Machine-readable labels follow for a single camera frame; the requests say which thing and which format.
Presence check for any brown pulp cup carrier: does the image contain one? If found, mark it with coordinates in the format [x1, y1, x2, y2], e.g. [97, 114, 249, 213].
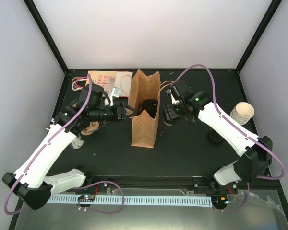
[81, 122, 99, 136]

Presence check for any black takeout coffee cup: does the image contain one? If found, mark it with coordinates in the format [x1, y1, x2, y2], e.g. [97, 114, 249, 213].
[141, 99, 159, 118]

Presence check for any brown paper bag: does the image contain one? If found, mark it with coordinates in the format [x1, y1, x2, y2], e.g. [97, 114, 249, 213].
[128, 70, 173, 148]

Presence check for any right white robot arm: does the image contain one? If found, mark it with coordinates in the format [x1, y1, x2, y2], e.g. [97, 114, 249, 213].
[164, 80, 272, 193]

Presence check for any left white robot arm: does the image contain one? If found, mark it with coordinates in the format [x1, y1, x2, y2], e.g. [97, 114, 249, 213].
[2, 84, 130, 210]

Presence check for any printed orange paper bag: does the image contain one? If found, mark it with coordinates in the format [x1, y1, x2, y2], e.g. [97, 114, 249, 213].
[71, 70, 134, 98]

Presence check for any white plastic cutlery bundle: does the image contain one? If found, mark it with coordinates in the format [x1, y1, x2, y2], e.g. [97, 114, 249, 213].
[70, 137, 84, 149]

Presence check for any stack of white paper cups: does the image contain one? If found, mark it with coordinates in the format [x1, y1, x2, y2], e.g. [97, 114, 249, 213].
[230, 102, 255, 125]

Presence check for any purple cable loop at rail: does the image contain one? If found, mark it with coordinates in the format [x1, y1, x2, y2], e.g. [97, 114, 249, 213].
[77, 178, 127, 213]

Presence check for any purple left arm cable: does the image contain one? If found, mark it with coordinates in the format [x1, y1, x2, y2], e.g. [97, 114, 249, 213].
[3, 73, 112, 214]

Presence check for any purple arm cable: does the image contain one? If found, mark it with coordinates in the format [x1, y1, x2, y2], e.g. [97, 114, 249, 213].
[3, 73, 112, 214]
[171, 64, 287, 181]

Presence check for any perforated white metal rail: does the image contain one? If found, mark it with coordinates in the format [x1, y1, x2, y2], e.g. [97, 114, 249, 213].
[48, 194, 212, 207]

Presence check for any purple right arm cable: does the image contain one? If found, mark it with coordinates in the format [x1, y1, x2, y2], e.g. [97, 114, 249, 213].
[171, 64, 287, 181]

